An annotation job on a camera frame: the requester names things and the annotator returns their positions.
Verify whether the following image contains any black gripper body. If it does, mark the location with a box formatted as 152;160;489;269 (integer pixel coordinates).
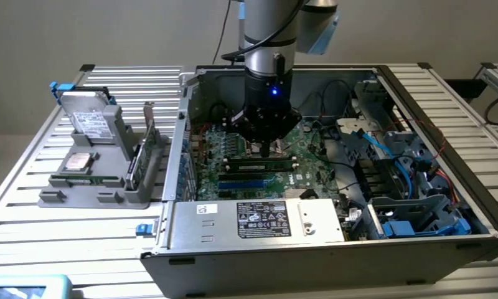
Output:
227;69;304;143

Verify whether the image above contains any black-labelled RAM stick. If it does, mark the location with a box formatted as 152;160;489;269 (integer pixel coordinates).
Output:
225;156;297;172

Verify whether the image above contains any green RAM stick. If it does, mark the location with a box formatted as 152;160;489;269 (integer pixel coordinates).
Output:
49;174;120;185

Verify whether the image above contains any CPU socket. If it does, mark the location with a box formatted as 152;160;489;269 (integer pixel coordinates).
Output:
237;123;307;158

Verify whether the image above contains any blue expansion slot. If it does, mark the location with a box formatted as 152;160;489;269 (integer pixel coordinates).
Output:
217;179;272;190

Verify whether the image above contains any green motherboard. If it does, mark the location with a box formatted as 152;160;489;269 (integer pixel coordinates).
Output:
183;120;343;202

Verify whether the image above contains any black fan shroud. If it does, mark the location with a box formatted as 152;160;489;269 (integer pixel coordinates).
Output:
352;158;396;201

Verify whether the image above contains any silver power supply unit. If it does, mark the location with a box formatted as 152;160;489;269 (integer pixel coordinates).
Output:
164;198;347;250

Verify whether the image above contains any green graphics card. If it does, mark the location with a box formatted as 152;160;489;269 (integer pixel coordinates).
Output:
124;100;160;191

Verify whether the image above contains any blue table clamp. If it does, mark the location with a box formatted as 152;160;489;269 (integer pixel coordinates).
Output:
135;219;160;237
49;81;76;93

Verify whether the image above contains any open grey PC case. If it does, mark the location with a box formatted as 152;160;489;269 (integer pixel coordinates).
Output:
140;64;498;297

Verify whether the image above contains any blue disk bay latch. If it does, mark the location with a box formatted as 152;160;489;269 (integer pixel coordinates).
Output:
380;220;416;239

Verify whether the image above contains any grey disk bay cage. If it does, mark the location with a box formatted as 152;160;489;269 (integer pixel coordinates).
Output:
368;182;490;240

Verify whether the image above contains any silver hard disk drive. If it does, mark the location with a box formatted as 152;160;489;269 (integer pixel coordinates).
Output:
59;90;112;140

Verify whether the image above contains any silver CPU chip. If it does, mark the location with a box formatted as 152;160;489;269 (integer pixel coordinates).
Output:
59;152;99;174

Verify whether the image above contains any grey parts rack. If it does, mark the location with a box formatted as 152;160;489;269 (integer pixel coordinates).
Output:
37;103;172;211

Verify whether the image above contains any teal box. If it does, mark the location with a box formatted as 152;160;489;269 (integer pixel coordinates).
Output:
0;274;73;299

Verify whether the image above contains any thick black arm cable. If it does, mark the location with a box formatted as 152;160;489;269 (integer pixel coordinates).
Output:
220;0;309;62

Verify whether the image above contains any silver corner bracket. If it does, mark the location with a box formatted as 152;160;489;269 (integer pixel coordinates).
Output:
177;72;201;87

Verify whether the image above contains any thin black hanging cable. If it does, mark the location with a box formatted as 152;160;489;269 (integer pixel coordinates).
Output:
213;0;233;65

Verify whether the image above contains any blue SATA wire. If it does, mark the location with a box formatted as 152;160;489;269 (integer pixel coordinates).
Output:
359;128;436;206

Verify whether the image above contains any thin red wire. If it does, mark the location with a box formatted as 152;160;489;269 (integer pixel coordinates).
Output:
392;119;449;163

